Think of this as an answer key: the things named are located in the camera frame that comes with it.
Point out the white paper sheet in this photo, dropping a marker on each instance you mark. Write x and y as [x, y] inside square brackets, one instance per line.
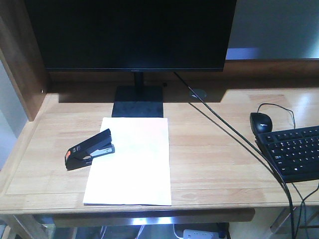
[138, 172]

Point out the black orange stapler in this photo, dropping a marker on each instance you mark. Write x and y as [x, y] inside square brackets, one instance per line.
[82, 154]

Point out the black computer monitor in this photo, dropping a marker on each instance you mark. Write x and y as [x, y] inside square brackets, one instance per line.
[134, 36]

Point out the black computer mouse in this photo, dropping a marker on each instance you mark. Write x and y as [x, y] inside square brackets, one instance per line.
[260, 123]

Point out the white power strip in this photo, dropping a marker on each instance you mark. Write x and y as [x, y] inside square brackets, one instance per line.
[195, 234]

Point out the black keyboard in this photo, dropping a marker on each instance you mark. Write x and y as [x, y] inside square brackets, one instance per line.
[294, 152]

